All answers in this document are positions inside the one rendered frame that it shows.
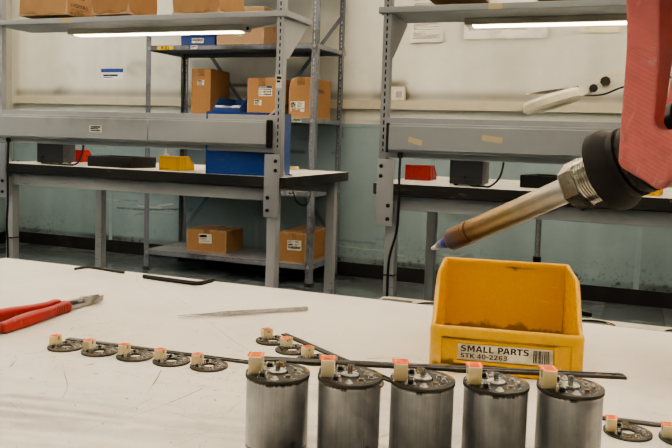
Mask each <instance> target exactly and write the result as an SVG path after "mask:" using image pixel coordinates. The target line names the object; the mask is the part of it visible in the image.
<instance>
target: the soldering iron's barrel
mask: <svg viewBox="0 0 672 448"><path fill-rule="evenodd" d="M601 201H603V200H602V199H601V198H600V197H599V195H598V194H597V193H596V191H595V190H594V188H593V186H592V185H591V183H590V181H589V179H588V176H587V174H586V171H585V168H584V165H583V160H582V157H581V158H579V159H578V158H576V159H574V160H572V161H570V162H568V163H566V164H564V166H563V167H562V169H561V170H560V172H559V173H558V175H557V180H556V181H554V182H552V183H550V184H547V185H545V186H543V187H541V188H538V189H536V190H534V191H532V192H530V193H527V194H525V195H523V196H521V197H519V198H516V199H514V200H512V201H510V202H507V203H505V204H503V205H501V206H499V207H496V208H494V209H492V210H490V211H487V212H485V213H483V214H481V215H479V216H476V217H474V218H472V219H470V220H465V221H463V222H461V223H460V224H459V225H456V226H454V227H452V228H450V229H448V230H446V231H445V234H444V242H445V244H446V246H447V247H448V248H449V249H452V250H458V249H461V248H463V247H465V246H468V245H472V244H475V243H477V242H478V241H480V240H482V239H484V238H487V237H489V236H492V235H494V234H496V233H499V232H501V231H504V230H506V229H508V228H511V227H513V226H515V225H518V224H520V223H523V222H525V221H527V220H530V219H532V218H535V217H537V216H539V215H542V214H544V213H546V212H549V211H551V210H554V209H556V208H558V207H561V206H563V205H566V204H568V203H571V204H572V205H573V206H575V207H576V208H578V209H580V210H581V211H582V210H585V209H587V208H590V207H592V206H595V204H596V203H598V202H601Z"/></svg>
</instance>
